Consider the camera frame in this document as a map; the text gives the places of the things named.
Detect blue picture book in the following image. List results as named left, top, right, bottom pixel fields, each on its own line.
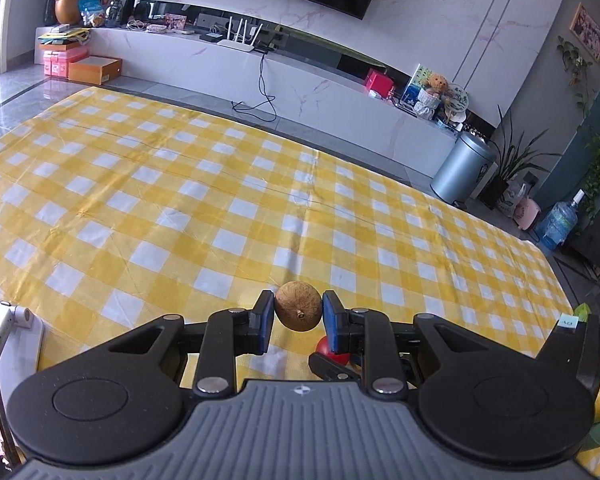
left=402, top=64, right=431, bottom=106

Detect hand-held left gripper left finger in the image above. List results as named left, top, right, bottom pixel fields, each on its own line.
left=107, top=290, right=276, bottom=397

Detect blue snack bag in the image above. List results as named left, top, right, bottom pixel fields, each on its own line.
left=77, top=0, right=106, bottom=27

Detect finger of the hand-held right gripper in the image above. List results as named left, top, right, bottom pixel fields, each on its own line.
left=307, top=351, right=363, bottom=382

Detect pink storage boxes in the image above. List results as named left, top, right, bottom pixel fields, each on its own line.
left=39, top=41, right=88, bottom=78

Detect red box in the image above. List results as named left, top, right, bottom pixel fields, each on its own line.
left=364, top=70, right=395, bottom=96

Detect round paper fan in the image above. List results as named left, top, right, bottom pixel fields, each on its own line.
left=442, top=85, right=470, bottom=113

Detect small red tomato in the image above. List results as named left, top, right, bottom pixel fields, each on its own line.
left=315, top=336, right=352, bottom=367

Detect white router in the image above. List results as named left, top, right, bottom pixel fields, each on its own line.
left=216, top=16, right=264, bottom=53

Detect black cable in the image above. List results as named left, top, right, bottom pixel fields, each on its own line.
left=231, top=52, right=278, bottom=122

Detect hanging ivy plant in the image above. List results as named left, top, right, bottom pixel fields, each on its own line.
left=557, top=35, right=595, bottom=118

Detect pink heater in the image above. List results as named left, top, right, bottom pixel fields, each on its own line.
left=512, top=196, right=542, bottom=231

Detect stack of yellow-green folders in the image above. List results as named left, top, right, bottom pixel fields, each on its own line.
left=37, top=25, right=92, bottom=45

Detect brown kiwi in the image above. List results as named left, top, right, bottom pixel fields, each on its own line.
left=274, top=281, right=325, bottom=332

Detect blue water bottle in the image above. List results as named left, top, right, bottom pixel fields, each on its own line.
left=537, top=189, right=586, bottom=252

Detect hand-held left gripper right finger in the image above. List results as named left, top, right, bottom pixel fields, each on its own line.
left=321, top=291, right=496, bottom=397

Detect yellow checked tablecloth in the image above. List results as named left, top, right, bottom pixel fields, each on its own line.
left=0, top=86, right=588, bottom=391

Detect golden acorn-shaped vase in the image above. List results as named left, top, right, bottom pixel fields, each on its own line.
left=55, top=0, right=95, bottom=26

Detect orange cardboard box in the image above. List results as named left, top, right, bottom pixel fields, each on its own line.
left=68, top=56, right=122, bottom=86

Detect grey metal trash can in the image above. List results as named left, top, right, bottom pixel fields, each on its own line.
left=431, top=132, right=497, bottom=205

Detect white plastic bag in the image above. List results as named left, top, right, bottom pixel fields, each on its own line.
left=497, top=182, right=528, bottom=218

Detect potted long-leaf plant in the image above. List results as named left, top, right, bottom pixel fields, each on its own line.
left=480, top=105, right=563, bottom=211

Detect white phone stand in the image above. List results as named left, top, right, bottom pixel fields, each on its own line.
left=0, top=300, right=46, bottom=376

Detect framed wall picture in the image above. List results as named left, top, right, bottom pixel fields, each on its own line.
left=569, top=2, right=600, bottom=63

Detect white marble TV cabinet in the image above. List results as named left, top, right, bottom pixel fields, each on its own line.
left=87, top=0, right=496, bottom=191

